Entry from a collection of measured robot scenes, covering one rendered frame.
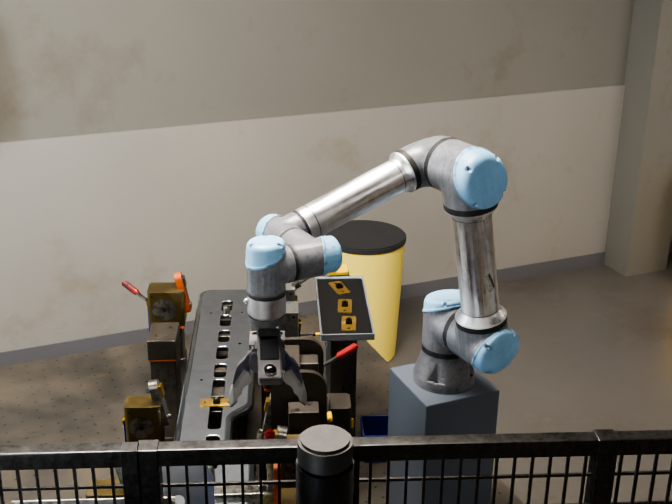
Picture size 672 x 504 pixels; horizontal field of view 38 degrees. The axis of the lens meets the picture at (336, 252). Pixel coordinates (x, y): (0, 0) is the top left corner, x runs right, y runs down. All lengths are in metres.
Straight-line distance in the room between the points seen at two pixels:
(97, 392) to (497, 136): 2.96
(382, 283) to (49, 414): 1.93
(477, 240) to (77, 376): 1.67
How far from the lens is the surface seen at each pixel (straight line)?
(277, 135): 4.85
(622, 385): 4.81
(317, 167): 4.98
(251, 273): 1.84
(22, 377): 3.38
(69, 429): 3.06
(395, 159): 2.10
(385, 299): 4.60
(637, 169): 5.82
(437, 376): 2.37
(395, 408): 2.49
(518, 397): 4.59
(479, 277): 2.13
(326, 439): 1.25
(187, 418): 2.47
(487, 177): 2.01
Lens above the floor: 2.29
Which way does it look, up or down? 22 degrees down
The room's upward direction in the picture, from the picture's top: 1 degrees clockwise
